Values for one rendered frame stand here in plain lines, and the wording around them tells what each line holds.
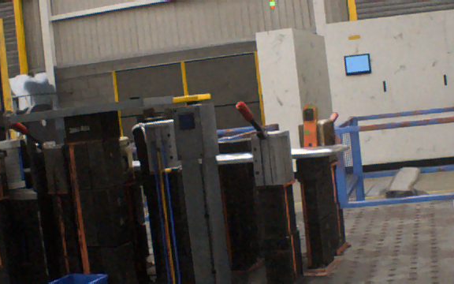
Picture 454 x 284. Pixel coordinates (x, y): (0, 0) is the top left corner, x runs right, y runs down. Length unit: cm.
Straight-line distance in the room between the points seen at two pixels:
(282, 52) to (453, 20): 230
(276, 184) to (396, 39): 820
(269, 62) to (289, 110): 69
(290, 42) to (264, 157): 826
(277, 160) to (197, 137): 21
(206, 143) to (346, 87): 831
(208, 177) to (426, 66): 832
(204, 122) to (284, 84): 838
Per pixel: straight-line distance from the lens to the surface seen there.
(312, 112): 196
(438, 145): 981
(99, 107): 160
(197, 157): 153
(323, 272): 181
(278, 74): 992
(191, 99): 153
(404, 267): 180
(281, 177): 164
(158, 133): 175
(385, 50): 979
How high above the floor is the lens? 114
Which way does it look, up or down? 3 degrees down
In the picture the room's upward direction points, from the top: 7 degrees counter-clockwise
